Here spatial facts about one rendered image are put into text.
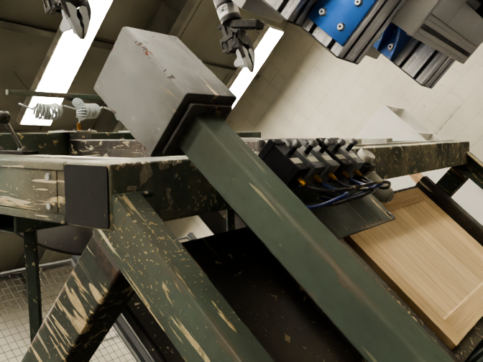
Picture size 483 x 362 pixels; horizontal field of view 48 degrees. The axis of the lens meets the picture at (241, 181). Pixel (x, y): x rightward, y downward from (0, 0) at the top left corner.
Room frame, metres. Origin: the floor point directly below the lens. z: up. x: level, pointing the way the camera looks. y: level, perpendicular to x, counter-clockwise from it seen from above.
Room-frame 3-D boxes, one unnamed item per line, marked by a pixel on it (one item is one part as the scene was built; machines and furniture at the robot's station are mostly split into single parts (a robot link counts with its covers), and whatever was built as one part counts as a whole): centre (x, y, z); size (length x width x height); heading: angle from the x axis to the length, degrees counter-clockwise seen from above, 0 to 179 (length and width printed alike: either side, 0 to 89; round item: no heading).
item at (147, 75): (0.71, 0.00, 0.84); 0.12 x 0.12 x 0.18; 61
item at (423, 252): (2.11, -0.35, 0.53); 0.90 x 0.02 x 0.55; 151
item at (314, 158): (1.13, -0.16, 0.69); 0.50 x 0.14 x 0.24; 151
